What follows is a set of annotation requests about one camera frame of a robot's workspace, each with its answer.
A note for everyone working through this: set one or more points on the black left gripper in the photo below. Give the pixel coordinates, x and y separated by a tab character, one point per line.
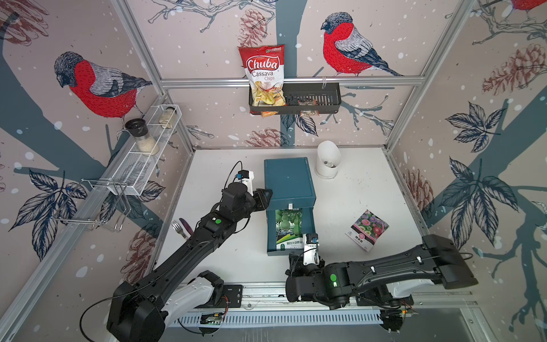
260	197

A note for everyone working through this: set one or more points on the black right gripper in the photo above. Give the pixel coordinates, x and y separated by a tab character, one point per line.
294	270

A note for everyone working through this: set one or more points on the teal drawer cabinet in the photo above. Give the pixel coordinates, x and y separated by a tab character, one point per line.
292	185

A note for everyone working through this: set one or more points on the green gourd seed bag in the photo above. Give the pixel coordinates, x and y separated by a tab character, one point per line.
288	229

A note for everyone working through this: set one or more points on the flower seed bag pink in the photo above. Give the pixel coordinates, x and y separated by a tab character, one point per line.
366	230

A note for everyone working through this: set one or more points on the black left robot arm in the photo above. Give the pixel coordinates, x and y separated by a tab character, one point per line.
138	311

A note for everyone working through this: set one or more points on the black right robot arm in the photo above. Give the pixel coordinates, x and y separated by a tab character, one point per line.
435	261

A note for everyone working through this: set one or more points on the white cylindrical cup holder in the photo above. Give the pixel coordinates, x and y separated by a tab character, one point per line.
328	160

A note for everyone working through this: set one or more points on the silver fork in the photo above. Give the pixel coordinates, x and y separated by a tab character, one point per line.
179	230

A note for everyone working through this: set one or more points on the snack packet in basket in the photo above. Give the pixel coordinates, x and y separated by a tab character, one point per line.
308	112

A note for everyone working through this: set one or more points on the red Chuba cassava chips bag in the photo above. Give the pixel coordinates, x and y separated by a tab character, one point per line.
264	68

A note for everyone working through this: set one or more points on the black lid spice jar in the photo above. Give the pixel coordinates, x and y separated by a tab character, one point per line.
145	143

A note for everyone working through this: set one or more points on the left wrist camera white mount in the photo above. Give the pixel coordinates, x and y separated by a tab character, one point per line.
246	177

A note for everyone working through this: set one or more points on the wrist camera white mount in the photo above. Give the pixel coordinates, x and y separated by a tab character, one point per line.
246	177
310	249

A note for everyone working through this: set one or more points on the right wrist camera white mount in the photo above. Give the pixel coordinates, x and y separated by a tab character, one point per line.
310	249

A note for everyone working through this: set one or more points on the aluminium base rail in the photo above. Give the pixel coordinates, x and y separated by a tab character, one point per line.
271	304

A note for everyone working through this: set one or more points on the black hanging wire basket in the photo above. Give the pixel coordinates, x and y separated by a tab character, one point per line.
327	96

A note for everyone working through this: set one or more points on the white wire wall shelf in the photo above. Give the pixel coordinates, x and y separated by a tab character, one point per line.
136	168

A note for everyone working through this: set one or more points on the aluminium horizontal back rail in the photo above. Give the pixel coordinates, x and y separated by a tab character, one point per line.
391	81

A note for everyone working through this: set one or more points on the chrome wire hook rack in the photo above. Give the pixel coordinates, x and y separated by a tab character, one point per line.
93	203

